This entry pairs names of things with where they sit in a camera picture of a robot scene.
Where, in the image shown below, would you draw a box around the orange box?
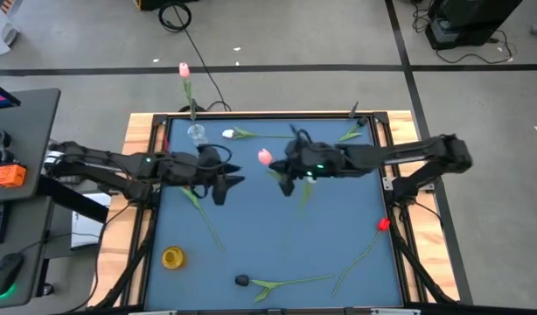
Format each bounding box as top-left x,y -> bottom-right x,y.
0,164 -> 28,189

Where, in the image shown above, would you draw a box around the blue table mat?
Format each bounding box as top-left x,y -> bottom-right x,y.
145,117 -> 405,310

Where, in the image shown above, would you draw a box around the grey keyboard shelf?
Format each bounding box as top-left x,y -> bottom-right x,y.
0,195 -> 55,307

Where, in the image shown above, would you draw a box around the clear glass vase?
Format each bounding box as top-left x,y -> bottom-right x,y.
187,123 -> 208,146

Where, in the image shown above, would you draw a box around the black coiled floor cable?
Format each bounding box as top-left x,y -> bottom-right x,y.
157,1 -> 233,113

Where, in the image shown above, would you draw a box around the grey desk top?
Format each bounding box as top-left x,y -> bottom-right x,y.
0,87 -> 62,205

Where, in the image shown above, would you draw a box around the black floor machine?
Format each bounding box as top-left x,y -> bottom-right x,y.
425,0 -> 524,50

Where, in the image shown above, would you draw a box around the black computer mouse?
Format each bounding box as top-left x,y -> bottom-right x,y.
0,252 -> 24,298

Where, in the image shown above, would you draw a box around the black support beam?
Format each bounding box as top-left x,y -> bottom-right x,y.
36,174 -> 110,224

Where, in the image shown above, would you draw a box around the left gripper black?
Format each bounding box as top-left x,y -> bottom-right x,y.
163,146 -> 246,190

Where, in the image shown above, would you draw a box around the pink artificial tulip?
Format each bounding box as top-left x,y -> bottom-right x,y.
257,148 -> 287,183
178,61 -> 199,132

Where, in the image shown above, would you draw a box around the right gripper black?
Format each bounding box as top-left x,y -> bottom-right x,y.
270,137 -> 346,179

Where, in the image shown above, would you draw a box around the black artificial tulip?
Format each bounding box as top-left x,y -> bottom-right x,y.
338,115 -> 370,144
234,273 -> 335,305

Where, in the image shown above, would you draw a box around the yellow glass vase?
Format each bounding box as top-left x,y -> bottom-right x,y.
161,245 -> 187,270

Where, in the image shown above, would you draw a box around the black power cable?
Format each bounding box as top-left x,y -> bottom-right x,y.
435,28 -> 518,66

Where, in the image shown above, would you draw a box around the black headphones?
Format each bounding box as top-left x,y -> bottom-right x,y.
0,128 -> 15,176

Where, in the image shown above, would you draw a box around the red artificial tulip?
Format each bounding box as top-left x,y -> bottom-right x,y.
180,186 -> 226,253
331,217 -> 392,298

